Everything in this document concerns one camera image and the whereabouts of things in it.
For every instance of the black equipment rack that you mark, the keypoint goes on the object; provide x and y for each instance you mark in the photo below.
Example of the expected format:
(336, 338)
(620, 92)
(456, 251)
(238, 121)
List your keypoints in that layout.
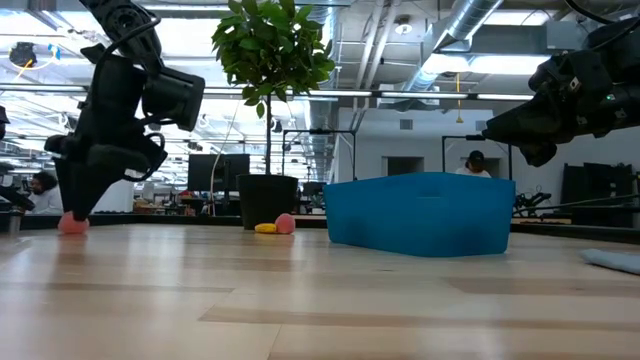
(600, 185)

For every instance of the black background robot arm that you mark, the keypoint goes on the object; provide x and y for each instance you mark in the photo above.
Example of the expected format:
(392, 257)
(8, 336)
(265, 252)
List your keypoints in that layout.
(527, 200)

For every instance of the white square pillar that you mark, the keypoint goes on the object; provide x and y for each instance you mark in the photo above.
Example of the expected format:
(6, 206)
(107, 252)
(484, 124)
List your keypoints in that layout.
(120, 200)

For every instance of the person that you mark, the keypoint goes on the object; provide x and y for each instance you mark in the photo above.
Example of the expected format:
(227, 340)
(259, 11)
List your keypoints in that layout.
(47, 200)
(475, 167)

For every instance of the yellow toy pepper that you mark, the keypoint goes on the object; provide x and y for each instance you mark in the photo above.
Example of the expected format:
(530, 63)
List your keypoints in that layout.
(265, 228)

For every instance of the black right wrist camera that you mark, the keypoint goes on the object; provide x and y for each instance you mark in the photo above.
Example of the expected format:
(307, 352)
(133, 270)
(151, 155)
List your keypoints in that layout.
(539, 155)

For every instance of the grey square container lid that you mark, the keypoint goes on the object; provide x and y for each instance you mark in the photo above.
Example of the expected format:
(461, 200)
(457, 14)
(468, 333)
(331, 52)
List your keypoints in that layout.
(615, 261)

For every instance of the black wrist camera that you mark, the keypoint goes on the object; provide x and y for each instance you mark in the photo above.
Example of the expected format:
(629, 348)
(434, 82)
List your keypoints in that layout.
(175, 100)
(539, 155)

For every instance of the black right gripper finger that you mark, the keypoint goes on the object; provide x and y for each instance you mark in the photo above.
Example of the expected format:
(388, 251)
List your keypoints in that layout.
(530, 135)
(525, 117)

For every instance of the black metal rig frame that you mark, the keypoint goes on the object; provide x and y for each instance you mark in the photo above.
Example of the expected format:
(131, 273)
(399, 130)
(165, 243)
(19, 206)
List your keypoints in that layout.
(475, 137)

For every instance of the green potted plant black pot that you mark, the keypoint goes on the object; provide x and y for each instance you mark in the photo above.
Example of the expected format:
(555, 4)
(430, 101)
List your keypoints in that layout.
(267, 200)

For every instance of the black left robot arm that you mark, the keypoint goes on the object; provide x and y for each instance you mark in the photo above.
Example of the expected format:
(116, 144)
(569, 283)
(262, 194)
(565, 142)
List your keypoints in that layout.
(125, 20)

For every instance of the blue plastic tupperware container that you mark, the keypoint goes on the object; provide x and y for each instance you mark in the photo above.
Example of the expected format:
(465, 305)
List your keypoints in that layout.
(420, 215)

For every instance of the black background monitor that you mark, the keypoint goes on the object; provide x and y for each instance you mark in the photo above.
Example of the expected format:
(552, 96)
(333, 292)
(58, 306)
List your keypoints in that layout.
(202, 172)

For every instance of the black aluminium table frame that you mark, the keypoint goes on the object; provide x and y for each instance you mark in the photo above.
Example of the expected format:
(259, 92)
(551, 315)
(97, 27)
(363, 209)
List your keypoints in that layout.
(150, 220)

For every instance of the pink toy peach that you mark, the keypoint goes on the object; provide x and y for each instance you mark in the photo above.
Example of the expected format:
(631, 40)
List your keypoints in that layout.
(70, 228)
(285, 223)

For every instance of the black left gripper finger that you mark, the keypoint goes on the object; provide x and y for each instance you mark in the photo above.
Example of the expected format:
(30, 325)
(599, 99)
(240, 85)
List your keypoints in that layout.
(87, 185)
(67, 185)

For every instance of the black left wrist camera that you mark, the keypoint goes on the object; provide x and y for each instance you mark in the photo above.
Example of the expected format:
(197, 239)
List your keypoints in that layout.
(175, 100)

